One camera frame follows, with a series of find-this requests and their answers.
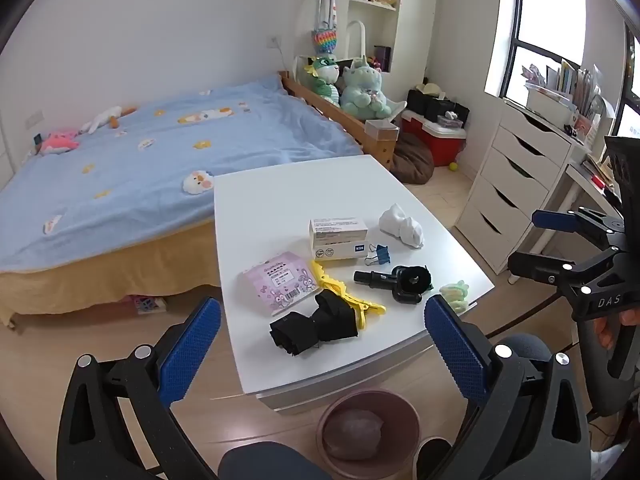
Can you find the pink cartoon packet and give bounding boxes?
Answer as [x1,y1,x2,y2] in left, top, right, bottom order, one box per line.
[241,250,319,317]

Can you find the white sock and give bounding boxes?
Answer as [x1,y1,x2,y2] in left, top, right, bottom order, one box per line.
[378,203,425,250]

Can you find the bed with blue sheet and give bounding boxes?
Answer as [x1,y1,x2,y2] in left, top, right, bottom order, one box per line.
[0,74,363,273]

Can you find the pink fish plush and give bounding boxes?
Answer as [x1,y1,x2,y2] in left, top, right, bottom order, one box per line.
[39,130,81,156]

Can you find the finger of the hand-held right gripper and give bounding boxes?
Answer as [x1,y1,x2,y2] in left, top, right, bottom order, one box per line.
[507,247,628,295]
[531,206,627,252]

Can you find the teal dinosaur plush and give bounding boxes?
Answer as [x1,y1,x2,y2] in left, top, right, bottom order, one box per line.
[339,57,393,121]

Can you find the wooden bed frame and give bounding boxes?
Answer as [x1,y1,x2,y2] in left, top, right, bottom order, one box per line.
[278,71,399,171]

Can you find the white desk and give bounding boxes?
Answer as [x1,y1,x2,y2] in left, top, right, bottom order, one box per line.
[507,157,626,281]

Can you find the yellow bed skirt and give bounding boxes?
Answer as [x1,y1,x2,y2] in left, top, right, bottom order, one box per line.
[0,220,223,331]

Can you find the person's left leg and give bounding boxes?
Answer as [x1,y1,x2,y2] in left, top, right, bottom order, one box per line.
[217,441,333,480]

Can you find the pink waste bin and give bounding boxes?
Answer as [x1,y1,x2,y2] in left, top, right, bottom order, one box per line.
[315,389,422,478]

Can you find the row of books and papers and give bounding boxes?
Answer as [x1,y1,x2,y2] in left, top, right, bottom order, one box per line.
[520,58,618,143]

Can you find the blue binder clip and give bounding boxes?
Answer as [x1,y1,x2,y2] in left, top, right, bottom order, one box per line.
[363,243,391,267]

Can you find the window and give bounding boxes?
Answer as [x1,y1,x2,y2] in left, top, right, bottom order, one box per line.
[484,0,640,138]

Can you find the person's right hand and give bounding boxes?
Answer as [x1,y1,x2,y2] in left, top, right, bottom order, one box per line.
[594,307,640,352]

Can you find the white drawer unit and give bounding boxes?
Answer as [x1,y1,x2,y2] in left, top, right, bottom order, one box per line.
[454,105,573,275]

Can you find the clear corner guard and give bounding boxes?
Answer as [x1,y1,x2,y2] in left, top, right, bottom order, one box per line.
[365,119,399,143]

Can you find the white medicine box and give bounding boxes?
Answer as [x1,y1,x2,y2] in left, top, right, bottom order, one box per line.
[308,217,368,250]
[311,240,370,262]

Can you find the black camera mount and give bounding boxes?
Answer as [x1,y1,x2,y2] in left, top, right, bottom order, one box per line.
[353,265,432,305]

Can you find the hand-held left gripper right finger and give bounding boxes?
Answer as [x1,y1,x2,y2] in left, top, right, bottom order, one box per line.
[424,294,593,480]

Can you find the red cooler box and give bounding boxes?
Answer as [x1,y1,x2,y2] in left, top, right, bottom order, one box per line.
[401,109,467,167]

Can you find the colourful box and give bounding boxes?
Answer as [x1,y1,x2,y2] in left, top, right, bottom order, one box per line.
[120,295,168,316]

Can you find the yellow plastic clip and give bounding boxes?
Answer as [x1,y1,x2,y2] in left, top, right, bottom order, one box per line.
[310,259,388,331]

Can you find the white goose plush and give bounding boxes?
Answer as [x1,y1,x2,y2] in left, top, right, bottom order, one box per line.
[80,105,138,135]

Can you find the black bags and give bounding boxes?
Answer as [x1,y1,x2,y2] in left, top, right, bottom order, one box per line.
[406,89,471,128]

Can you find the white tube frame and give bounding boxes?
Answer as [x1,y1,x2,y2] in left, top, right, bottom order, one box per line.
[346,20,368,61]

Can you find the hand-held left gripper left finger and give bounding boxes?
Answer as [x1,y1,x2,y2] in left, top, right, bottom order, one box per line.
[56,296,222,480]

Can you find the clear plastic bag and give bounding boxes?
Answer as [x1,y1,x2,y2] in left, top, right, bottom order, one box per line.
[324,409,385,462]

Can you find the white wall shelf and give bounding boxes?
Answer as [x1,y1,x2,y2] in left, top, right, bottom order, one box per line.
[347,0,401,73]

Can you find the black socks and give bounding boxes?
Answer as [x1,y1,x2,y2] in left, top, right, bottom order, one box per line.
[268,288,359,357]

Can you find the green dragon plush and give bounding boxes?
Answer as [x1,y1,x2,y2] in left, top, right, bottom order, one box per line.
[303,55,343,103]

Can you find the brown beanbag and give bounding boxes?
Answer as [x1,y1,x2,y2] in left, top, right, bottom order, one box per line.
[391,132,435,185]

